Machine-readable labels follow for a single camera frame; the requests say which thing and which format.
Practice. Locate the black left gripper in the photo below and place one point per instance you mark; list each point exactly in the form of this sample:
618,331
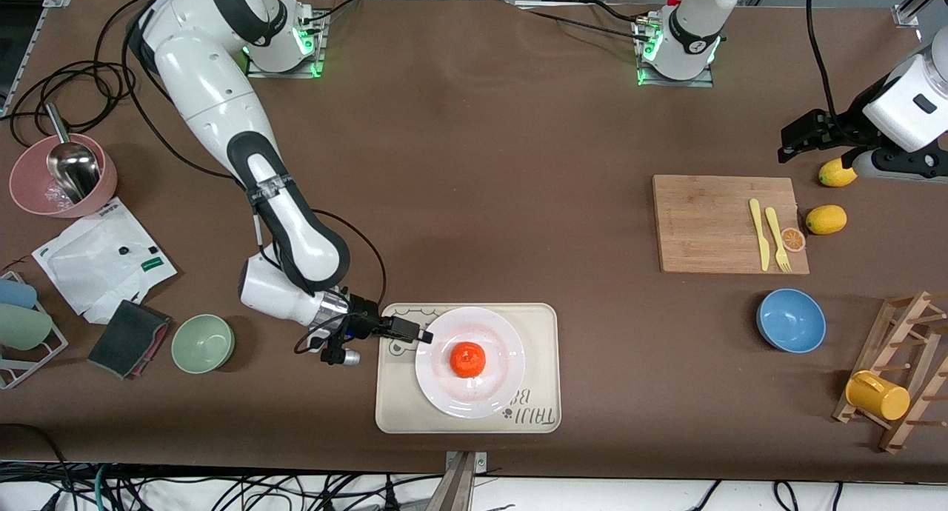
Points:
831,127

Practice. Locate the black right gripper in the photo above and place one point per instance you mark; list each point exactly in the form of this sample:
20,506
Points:
365,323

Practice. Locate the orange fruit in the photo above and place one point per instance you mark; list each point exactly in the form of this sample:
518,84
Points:
468,360

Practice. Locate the white round plate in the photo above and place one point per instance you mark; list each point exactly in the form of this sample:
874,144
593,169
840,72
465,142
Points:
489,392

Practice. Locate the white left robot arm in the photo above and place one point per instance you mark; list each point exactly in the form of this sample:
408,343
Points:
696,29

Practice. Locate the yellow lemon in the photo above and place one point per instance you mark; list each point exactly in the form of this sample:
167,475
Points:
833,175
826,220

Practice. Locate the yellow plastic fork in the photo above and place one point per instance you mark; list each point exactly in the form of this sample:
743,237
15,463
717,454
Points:
776,233

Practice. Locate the toy orange slice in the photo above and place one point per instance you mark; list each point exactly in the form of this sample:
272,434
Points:
794,239

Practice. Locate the yellow plastic knife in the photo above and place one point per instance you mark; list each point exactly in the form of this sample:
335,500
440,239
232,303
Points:
761,244

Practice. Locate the wooden cutting board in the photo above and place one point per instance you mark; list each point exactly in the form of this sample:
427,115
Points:
703,222

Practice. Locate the beige bear print tray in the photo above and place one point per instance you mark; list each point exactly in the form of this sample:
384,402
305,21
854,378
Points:
541,348

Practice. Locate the aluminium corner bar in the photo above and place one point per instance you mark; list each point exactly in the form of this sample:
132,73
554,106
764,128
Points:
915,4
37,52

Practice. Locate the blue bowl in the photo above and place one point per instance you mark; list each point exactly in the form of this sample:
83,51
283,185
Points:
791,321

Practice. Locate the pale green bowl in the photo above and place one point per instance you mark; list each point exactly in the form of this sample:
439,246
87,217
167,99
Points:
203,343

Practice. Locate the wooden cup rack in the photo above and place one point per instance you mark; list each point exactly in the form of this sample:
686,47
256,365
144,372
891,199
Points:
889,342

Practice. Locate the yellow cup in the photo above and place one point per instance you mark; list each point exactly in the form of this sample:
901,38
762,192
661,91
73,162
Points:
881,400

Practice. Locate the dark grey folded cloth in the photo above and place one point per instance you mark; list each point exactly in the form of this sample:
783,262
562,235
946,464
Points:
126,337

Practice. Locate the white plastic bag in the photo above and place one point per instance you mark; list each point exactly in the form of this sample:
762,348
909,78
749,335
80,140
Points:
89,266

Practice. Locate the metal scoop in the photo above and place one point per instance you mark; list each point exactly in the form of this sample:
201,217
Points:
72,169

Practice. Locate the clear ice-like pieces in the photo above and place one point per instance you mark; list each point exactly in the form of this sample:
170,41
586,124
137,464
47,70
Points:
55,196

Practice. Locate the pale green cup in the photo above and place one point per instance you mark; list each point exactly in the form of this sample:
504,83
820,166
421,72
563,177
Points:
22,327

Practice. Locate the light blue cup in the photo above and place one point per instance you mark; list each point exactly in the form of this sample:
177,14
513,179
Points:
16,295

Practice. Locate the pink bowl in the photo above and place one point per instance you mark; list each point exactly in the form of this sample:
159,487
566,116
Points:
26,192

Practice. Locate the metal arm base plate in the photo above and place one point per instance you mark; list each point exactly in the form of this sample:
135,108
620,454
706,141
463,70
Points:
285,74
678,83

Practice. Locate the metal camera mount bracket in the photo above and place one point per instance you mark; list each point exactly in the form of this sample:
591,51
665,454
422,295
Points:
459,489

